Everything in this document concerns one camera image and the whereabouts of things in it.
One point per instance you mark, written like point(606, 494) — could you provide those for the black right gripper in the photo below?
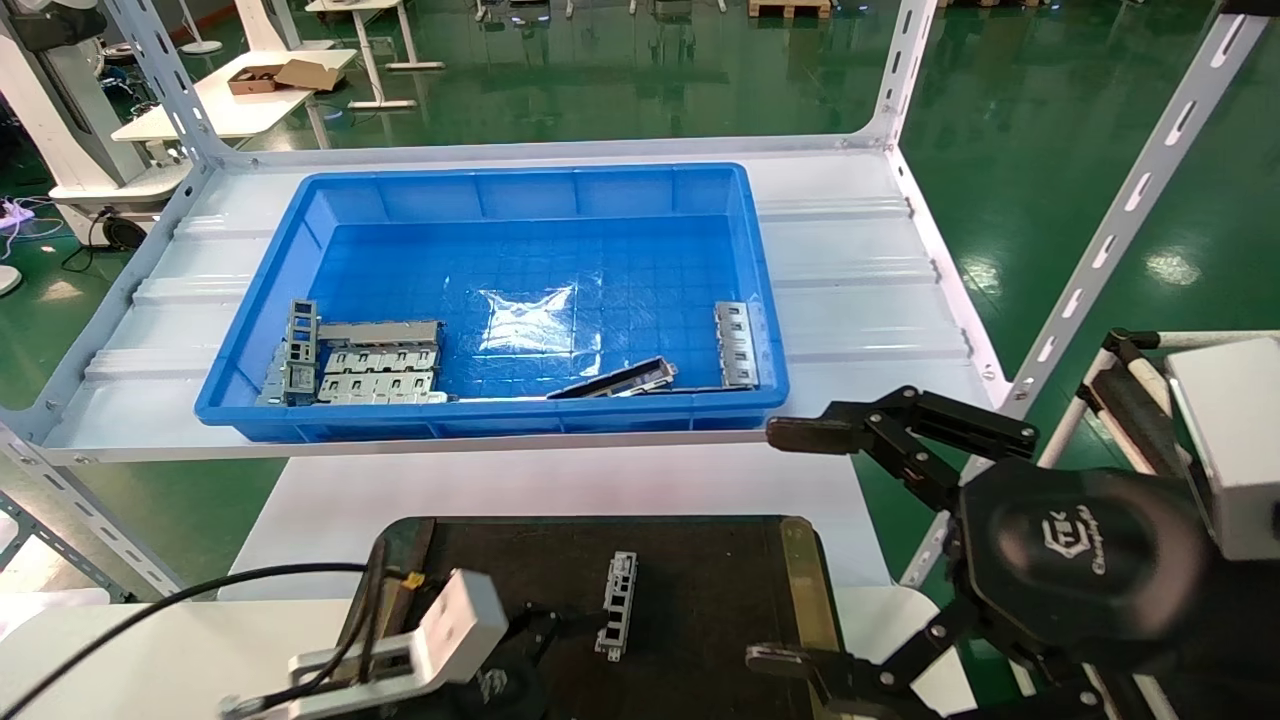
point(1080, 560)

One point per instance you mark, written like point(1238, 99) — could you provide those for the blue plastic bin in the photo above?
point(520, 195)

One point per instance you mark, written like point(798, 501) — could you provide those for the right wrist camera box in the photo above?
point(1230, 440)

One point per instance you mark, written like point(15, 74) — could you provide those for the white machine base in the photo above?
point(60, 110)

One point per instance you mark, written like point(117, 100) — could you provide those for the grey upright metal bracket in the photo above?
point(300, 350)

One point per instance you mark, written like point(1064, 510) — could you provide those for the white floor stand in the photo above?
point(200, 40)

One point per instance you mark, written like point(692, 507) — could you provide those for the dark metal bracket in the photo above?
point(625, 380)

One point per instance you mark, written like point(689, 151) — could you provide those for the yellow cloth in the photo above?
point(400, 550)

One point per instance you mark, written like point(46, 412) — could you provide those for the silver perforated metal bracket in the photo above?
point(618, 600)

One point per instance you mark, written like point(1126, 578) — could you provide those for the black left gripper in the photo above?
point(495, 690)

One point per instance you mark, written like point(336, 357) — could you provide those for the white power strip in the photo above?
point(15, 212)

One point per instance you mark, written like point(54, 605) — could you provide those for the yellow tape strip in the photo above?
point(805, 580)

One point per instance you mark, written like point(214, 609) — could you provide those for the white metal shelf rack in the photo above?
point(850, 300)

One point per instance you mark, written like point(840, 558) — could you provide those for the open cardboard box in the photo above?
point(290, 75)

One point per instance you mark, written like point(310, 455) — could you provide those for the wooden pallet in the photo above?
point(790, 8)

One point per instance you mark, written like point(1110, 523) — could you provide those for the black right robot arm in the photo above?
point(1245, 640)

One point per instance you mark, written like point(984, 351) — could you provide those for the white work table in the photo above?
point(230, 110)

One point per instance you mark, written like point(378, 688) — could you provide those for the white desk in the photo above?
point(365, 30)

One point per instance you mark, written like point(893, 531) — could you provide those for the clear plastic film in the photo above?
point(530, 325)

